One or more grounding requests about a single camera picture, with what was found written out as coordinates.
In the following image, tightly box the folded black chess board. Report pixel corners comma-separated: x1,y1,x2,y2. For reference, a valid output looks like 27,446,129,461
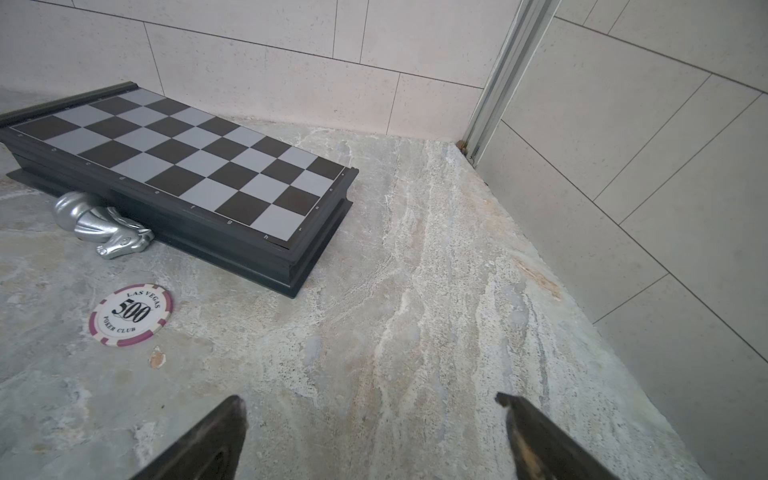
1,82,357,297

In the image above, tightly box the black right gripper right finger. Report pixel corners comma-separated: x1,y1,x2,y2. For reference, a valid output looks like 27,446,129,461
495,392,617,479

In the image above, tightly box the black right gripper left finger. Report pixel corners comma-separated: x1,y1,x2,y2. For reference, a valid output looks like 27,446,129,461
133,395,248,480

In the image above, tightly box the aluminium corner frame post right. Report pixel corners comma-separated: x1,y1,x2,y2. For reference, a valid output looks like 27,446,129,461
456,0,561,168

